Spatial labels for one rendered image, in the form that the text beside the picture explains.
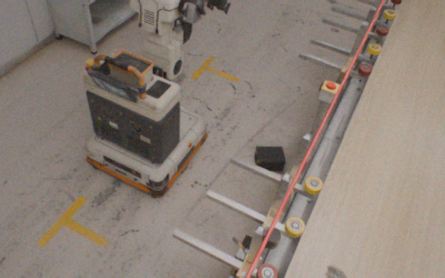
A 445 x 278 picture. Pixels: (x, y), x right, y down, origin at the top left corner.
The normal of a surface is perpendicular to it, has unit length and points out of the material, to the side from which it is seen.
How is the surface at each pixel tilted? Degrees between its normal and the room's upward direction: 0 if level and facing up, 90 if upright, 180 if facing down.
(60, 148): 0
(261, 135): 0
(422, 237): 0
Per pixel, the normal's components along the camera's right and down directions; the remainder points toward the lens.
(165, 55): -0.44, 0.53
